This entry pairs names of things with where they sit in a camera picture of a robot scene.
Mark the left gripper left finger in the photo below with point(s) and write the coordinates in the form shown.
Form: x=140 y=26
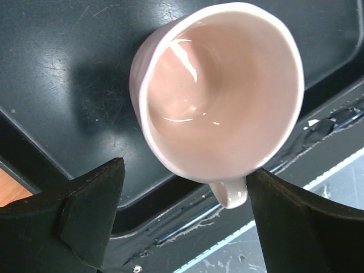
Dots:
x=64 y=229

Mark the pink ceramic mug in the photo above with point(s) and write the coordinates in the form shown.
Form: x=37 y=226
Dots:
x=217 y=94

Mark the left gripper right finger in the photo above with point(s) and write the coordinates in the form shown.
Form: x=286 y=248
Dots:
x=300 y=231

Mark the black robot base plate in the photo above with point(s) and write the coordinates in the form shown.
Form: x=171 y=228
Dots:
x=183 y=228

